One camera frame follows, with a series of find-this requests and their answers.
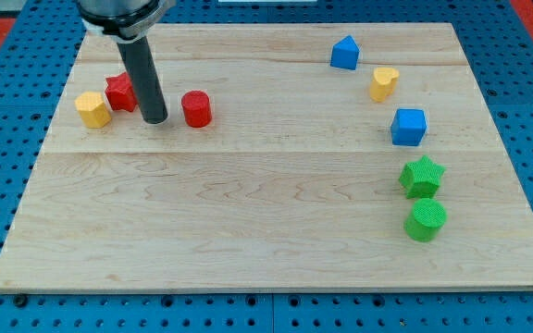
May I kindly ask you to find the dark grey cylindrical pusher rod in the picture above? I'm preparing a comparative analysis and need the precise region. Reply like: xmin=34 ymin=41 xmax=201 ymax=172
xmin=118 ymin=37 xmax=168 ymax=124

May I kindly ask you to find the red cylinder block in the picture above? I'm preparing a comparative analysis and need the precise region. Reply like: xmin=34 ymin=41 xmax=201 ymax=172
xmin=181 ymin=91 xmax=212 ymax=128

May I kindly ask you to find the light wooden board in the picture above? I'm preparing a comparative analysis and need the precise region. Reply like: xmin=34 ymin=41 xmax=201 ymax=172
xmin=0 ymin=23 xmax=533 ymax=294

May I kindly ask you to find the red star block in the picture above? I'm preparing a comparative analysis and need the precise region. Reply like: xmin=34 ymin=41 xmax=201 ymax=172
xmin=105 ymin=72 xmax=138 ymax=112

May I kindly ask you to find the yellow hexagon block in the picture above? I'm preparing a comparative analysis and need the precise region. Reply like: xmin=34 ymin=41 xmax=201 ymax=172
xmin=74 ymin=92 xmax=111 ymax=129

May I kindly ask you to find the blue pentagon block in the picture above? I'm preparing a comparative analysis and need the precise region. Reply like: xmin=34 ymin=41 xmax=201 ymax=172
xmin=330 ymin=35 xmax=360 ymax=70

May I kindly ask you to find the yellow heart block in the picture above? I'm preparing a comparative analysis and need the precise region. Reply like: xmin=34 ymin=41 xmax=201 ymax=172
xmin=369 ymin=68 xmax=400 ymax=103

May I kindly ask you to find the blue cube block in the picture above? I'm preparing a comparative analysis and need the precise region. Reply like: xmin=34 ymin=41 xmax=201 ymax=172
xmin=390 ymin=108 xmax=428 ymax=146

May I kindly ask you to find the green star block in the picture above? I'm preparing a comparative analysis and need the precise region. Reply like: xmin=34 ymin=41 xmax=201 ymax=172
xmin=399 ymin=155 xmax=445 ymax=199

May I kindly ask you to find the green cylinder block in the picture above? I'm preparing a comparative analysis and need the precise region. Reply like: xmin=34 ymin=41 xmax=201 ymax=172
xmin=403 ymin=198 xmax=447 ymax=242

